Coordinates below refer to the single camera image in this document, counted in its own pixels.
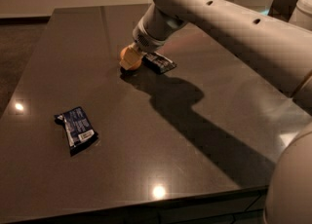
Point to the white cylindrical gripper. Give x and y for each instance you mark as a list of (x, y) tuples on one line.
[(145, 40)]

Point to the orange fruit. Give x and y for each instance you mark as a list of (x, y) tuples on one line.
[(130, 59)]

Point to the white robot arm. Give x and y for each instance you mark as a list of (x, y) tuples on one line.
[(279, 52)]

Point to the black rxbar chocolate wrapper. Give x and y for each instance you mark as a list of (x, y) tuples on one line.
[(158, 63)]

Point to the blue snack wrapper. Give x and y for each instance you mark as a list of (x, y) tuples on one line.
[(79, 131)]

